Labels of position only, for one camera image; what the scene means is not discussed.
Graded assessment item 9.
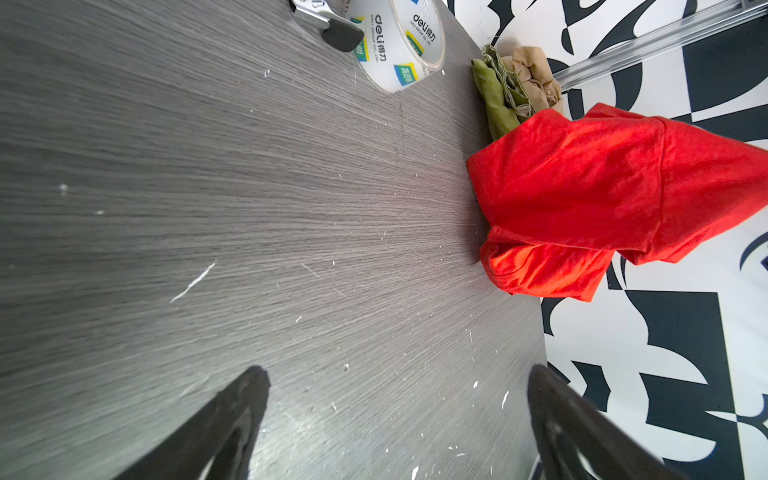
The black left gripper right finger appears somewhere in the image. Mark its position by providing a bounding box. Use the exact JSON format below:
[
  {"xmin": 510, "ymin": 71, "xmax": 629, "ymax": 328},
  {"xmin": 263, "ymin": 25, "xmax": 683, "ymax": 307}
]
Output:
[{"xmin": 527, "ymin": 365, "xmax": 685, "ymax": 479}]

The beige cloth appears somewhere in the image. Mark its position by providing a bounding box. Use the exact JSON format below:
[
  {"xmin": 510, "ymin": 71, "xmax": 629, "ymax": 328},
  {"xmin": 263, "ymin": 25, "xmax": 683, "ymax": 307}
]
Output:
[{"xmin": 501, "ymin": 46, "xmax": 566, "ymax": 115}]

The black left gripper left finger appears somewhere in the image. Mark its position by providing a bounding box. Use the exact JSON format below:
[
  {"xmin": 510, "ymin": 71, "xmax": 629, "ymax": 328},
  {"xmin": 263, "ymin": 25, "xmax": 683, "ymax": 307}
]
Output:
[{"xmin": 118, "ymin": 366, "xmax": 270, "ymax": 479}]

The red cloth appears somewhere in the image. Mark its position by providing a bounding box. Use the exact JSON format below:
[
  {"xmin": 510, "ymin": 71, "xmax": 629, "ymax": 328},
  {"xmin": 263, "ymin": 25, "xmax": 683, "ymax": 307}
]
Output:
[{"xmin": 467, "ymin": 104, "xmax": 767, "ymax": 302}]

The green cloth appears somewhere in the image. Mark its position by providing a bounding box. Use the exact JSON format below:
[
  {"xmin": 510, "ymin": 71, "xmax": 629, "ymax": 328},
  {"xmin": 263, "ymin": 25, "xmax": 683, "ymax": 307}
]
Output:
[{"xmin": 471, "ymin": 44, "xmax": 536, "ymax": 141}]

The clear packing tape roll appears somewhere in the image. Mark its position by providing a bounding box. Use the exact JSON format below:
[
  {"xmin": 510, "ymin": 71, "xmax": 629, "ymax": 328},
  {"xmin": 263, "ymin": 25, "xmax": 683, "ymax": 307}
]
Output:
[{"xmin": 344, "ymin": 0, "xmax": 446, "ymax": 93}]

